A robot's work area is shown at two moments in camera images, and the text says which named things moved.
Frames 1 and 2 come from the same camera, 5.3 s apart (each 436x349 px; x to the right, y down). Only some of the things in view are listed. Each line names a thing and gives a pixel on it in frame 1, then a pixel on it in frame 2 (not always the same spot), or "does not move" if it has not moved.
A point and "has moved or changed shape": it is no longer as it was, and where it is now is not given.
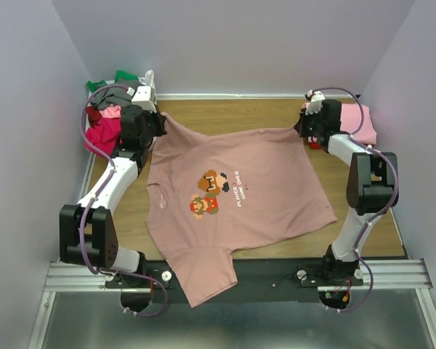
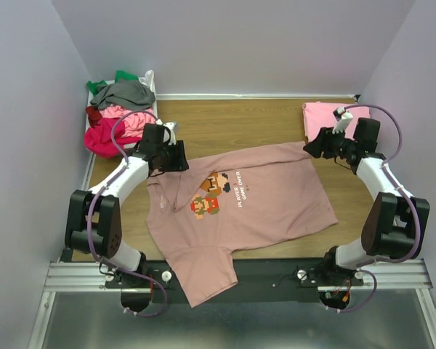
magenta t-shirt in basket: [105, 136] does not move
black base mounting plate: [259, 280] does not move
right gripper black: [301, 126] to [322, 142]
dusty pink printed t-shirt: [207, 195] has moved or changed shape
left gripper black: [158, 123] to [178, 156]
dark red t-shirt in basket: [94, 115] does not move
